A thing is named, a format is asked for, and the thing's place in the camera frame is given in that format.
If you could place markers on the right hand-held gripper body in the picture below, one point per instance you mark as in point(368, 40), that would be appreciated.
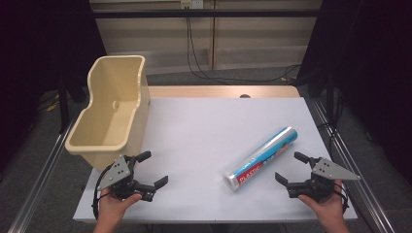
point(327, 170)

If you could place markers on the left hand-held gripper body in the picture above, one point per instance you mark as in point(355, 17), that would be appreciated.
point(118, 171)

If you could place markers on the blue plastic wrap roll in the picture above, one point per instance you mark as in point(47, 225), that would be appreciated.
point(259, 160)

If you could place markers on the beige plastic bin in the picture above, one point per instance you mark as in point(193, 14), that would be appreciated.
point(107, 126)

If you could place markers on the person's left hand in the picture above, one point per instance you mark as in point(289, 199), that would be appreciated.
point(111, 207)

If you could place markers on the person's right hand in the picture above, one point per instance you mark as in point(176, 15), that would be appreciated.
point(328, 210)

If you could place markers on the white table sheet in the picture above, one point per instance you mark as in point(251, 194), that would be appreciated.
point(200, 136)

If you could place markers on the black metal stand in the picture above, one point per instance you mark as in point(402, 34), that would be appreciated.
point(329, 97)
point(63, 106)

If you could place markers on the black curtain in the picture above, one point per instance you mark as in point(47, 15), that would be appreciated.
point(375, 64)
point(35, 48)

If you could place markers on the black horizontal bar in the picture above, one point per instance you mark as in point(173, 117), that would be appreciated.
point(207, 13)

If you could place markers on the metal floor rail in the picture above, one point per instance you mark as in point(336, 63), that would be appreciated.
point(39, 187)
point(356, 168)

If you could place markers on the white wall outlet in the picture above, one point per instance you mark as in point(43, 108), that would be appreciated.
point(192, 4)

